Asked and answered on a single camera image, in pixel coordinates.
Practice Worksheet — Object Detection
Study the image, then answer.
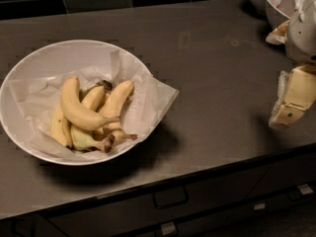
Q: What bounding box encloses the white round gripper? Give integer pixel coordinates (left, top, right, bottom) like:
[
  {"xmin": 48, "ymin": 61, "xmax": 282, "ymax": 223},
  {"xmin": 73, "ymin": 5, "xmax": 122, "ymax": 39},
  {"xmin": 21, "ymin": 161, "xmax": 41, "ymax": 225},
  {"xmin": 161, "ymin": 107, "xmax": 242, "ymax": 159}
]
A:
[{"xmin": 266, "ymin": 0, "xmax": 316, "ymax": 129}]

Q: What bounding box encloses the right yellow banana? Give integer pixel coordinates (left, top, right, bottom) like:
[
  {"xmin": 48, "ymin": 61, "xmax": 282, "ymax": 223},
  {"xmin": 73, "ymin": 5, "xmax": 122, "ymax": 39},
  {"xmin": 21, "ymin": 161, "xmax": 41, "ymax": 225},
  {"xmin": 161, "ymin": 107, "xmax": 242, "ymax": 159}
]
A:
[{"xmin": 99, "ymin": 80, "xmax": 134, "ymax": 118}]

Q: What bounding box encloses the lower right banana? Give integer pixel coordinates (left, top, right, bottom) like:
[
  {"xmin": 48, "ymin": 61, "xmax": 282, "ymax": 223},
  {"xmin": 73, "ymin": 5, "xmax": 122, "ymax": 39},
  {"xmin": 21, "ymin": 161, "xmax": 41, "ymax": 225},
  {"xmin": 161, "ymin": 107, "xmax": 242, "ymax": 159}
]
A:
[{"xmin": 94, "ymin": 122, "xmax": 137, "ymax": 146}]

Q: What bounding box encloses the middle yellow banana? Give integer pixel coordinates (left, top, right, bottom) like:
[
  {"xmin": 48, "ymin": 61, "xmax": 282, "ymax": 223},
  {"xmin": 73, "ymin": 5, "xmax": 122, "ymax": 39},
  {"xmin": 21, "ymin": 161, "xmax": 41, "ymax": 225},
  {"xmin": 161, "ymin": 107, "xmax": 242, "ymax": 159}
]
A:
[{"xmin": 79, "ymin": 80, "xmax": 113, "ymax": 111}]

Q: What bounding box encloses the bottom greenish banana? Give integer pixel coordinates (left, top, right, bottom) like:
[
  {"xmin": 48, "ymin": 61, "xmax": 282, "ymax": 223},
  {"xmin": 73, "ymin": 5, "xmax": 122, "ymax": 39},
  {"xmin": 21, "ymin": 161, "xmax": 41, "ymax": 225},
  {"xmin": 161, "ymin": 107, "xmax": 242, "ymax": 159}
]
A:
[{"xmin": 70, "ymin": 124, "xmax": 115, "ymax": 153}]

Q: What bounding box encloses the large white bowl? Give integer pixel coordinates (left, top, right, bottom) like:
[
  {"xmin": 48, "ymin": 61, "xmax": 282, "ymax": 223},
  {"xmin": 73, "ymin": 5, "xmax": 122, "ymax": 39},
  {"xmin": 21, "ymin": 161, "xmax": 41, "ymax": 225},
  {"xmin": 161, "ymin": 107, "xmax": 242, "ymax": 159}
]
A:
[{"xmin": 0, "ymin": 39, "xmax": 154, "ymax": 167}]

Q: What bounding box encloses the white drawer label right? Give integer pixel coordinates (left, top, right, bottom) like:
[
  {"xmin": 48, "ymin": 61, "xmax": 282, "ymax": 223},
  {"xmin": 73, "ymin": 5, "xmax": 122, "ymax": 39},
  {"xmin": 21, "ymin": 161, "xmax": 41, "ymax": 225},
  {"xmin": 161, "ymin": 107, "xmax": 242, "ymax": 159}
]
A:
[{"xmin": 297, "ymin": 184, "xmax": 314, "ymax": 196}]

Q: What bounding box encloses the white drawer label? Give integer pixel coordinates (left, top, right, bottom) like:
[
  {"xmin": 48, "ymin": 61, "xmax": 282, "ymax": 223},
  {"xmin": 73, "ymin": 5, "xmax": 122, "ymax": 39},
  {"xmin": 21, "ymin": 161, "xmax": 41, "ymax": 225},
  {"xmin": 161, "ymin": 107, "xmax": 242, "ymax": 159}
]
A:
[
  {"xmin": 297, "ymin": 184, "xmax": 314, "ymax": 196},
  {"xmin": 254, "ymin": 202, "xmax": 266, "ymax": 211},
  {"xmin": 161, "ymin": 222, "xmax": 177, "ymax": 236}
]

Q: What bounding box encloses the dark upper drawer front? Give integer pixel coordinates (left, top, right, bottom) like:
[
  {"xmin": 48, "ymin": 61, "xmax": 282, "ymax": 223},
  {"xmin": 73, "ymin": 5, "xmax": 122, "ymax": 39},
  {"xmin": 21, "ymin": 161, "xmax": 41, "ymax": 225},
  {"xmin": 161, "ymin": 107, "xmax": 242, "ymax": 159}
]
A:
[{"xmin": 46, "ymin": 166, "xmax": 270, "ymax": 237}]

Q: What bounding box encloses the dark drawer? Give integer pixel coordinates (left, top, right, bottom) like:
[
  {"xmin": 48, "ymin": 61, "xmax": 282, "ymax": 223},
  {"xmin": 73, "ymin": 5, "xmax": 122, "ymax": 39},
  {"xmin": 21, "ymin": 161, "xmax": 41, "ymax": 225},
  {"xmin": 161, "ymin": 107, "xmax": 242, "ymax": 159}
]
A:
[
  {"xmin": 46, "ymin": 166, "xmax": 270, "ymax": 237},
  {"xmin": 114, "ymin": 182, "xmax": 316, "ymax": 237}
]

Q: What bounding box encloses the white drawer label middle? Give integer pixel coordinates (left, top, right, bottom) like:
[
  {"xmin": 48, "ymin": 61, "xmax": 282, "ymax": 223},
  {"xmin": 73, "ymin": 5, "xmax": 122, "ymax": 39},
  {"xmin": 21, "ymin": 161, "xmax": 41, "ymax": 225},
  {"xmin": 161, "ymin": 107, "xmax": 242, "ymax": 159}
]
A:
[{"xmin": 254, "ymin": 202, "xmax": 266, "ymax": 211}]

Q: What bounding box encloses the dark lower drawer front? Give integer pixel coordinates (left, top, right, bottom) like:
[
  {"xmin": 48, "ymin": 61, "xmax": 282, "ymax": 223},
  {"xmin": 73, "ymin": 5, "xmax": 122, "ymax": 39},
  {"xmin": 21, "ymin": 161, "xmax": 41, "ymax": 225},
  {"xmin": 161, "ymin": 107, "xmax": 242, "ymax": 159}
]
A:
[{"xmin": 114, "ymin": 182, "xmax": 316, "ymax": 237}]

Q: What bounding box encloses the white paper liner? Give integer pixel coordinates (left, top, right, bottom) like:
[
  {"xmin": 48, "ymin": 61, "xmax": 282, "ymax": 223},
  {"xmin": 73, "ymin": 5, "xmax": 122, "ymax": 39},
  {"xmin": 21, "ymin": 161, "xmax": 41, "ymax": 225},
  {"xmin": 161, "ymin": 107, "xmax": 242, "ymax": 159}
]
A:
[{"xmin": 8, "ymin": 48, "xmax": 181, "ymax": 160}]

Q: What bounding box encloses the black drawer handle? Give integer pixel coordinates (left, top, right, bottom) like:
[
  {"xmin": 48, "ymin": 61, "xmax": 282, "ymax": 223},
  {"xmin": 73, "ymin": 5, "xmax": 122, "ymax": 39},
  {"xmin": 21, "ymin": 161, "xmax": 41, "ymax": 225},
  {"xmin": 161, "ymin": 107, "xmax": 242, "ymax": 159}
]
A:
[{"xmin": 152, "ymin": 187, "xmax": 189, "ymax": 209}]

